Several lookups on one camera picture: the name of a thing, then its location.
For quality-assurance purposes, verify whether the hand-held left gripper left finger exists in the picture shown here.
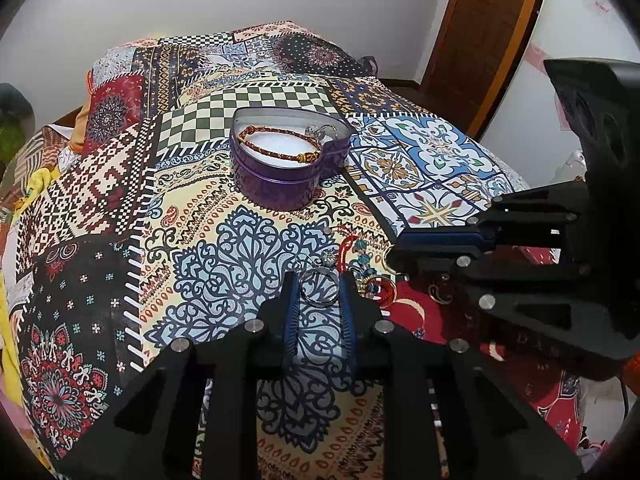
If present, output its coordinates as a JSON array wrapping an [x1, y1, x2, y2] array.
[[56, 271, 301, 480]]

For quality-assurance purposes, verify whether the teal beaded jewelry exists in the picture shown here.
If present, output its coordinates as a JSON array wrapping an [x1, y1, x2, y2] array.
[[350, 239, 377, 282]]

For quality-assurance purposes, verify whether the purple heart-shaped tin box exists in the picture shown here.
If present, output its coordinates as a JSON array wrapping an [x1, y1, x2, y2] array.
[[229, 106, 359, 211]]

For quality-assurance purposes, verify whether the red beaded bracelet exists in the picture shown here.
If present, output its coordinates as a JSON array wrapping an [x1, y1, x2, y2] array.
[[337, 232, 364, 277]]

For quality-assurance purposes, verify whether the gold orange bangle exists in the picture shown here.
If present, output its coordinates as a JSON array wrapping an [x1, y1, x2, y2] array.
[[371, 274, 399, 307]]

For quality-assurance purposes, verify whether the green cloth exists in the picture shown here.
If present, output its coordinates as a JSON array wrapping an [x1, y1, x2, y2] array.
[[0, 82, 34, 164]]

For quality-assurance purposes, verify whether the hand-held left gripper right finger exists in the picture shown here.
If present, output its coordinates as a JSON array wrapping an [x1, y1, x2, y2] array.
[[341, 273, 587, 480]]

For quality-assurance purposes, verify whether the braided orange brown bracelet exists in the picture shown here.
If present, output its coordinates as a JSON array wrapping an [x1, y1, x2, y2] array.
[[237, 126, 324, 165]]

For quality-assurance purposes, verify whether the patchwork patterned bedspread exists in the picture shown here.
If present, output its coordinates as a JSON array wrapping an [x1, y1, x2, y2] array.
[[0, 20, 587, 480]]

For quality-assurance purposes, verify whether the brown wooden door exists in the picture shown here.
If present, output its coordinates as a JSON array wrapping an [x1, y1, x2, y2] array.
[[419, 0, 554, 142]]

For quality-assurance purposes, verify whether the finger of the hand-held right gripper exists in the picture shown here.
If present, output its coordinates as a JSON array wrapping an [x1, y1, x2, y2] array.
[[399, 179, 590, 262], [388, 247, 627, 357]]

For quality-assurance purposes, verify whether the yellow cloth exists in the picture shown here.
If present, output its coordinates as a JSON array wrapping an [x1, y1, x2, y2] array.
[[0, 166, 57, 371]]

